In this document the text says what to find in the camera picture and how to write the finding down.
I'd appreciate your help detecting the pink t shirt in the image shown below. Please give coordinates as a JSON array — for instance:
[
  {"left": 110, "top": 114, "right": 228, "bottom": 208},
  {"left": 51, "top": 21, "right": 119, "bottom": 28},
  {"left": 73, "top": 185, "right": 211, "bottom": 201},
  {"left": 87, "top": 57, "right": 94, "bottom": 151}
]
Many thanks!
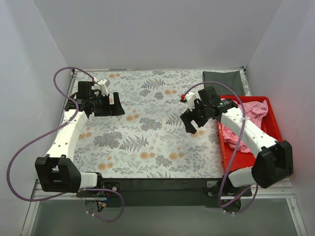
[{"left": 220, "top": 100, "right": 269, "bottom": 156}]

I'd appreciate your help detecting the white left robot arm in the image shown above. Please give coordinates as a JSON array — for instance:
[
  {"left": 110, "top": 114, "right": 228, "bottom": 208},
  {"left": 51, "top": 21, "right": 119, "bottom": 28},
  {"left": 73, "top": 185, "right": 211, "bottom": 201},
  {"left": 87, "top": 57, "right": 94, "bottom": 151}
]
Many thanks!
[{"left": 35, "top": 80, "right": 125, "bottom": 197}]

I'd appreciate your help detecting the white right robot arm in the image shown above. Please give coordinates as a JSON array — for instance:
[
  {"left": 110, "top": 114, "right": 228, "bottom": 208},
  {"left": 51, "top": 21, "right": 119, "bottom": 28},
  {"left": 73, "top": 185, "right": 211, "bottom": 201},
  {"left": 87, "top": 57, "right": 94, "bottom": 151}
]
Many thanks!
[{"left": 180, "top": 86, "right": 293, "bottom": 196}]

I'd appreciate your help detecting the folded dark grey t shirt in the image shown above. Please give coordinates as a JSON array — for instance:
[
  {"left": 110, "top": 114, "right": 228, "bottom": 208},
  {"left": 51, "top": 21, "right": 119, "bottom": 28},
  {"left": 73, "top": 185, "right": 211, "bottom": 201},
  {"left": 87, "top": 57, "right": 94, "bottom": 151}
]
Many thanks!
[{"left": 203, "top": 71, "right": 246, "bottom": 96}]

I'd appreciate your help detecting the floral patterned table mat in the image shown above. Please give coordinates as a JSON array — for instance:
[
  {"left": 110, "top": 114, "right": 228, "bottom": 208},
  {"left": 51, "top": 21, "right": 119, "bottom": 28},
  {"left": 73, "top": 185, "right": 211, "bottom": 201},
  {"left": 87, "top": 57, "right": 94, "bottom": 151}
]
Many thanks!
[{"left": 73, "top": 70, "right": 223, "bottom": 178}]

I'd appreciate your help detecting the red plastic bin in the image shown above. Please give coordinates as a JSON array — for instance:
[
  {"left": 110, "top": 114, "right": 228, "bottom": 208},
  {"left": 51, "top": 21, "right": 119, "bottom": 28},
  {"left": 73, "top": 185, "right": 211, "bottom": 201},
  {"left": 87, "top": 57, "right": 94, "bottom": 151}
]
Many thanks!
[{"left": 218, "top": 96, "right": 282, "bottom": 172}]

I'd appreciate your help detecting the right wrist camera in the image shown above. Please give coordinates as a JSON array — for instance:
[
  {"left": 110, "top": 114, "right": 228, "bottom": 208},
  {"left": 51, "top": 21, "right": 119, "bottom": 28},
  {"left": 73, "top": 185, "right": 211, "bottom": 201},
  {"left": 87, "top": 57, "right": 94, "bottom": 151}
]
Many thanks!
[{"left": 180, "top": 92, "right": 197, "bottom": 111}]

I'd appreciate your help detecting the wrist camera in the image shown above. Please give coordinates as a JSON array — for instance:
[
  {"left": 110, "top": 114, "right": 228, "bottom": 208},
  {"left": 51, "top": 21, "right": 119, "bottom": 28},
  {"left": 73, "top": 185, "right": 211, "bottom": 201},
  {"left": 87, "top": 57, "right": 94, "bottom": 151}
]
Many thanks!
[
  {"left": 180, "top": 92, "right": 197, "bottom": 111},
  {"left": 92, "top": 79, "right": 110, "bottom": 96}
]

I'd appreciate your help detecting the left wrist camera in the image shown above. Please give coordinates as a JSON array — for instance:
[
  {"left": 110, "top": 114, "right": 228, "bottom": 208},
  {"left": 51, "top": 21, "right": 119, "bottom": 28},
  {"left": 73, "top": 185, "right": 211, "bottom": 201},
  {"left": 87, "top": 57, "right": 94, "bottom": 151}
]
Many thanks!
[{"left": 92, "top": 79, "right": 110, "bottom": 96}]

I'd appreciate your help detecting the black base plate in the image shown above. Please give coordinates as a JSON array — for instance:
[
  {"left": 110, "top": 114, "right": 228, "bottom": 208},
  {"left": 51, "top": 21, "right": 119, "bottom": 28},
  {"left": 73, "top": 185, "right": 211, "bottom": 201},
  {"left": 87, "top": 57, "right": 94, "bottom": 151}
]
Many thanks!
[{"left": 76, "top": 177, "right": 253, "bottom": 209}]

